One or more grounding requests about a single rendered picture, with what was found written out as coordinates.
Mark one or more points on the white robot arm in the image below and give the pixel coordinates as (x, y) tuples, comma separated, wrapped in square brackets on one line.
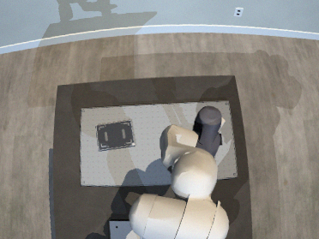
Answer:
[(193, 177)]

